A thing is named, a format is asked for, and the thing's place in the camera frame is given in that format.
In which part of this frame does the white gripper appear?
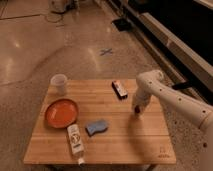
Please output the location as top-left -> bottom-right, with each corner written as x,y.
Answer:
132,89 -> 151,112

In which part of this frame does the dark red pepper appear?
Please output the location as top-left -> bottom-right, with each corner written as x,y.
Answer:
134,106 -> 140,114

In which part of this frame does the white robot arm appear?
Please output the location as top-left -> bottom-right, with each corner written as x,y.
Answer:
132,70 -> 213,171

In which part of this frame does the orange ceramic bowl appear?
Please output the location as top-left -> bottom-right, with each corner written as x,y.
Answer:
45,99 -> 79,128

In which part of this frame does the black rectangular box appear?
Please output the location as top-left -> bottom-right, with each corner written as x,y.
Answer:
112,80 -> 128,99

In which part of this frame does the blue sponge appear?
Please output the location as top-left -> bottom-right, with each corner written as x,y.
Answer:
85,119 -> 108,136

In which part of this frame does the wooden table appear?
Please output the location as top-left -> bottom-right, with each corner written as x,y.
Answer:
24,79 -> 176,165

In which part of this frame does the white plastic bottle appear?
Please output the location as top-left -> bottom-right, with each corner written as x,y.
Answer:
67,124 -> 85,165

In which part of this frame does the clear plastic cup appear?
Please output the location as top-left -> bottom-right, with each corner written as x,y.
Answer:
50,74 -> 68,95

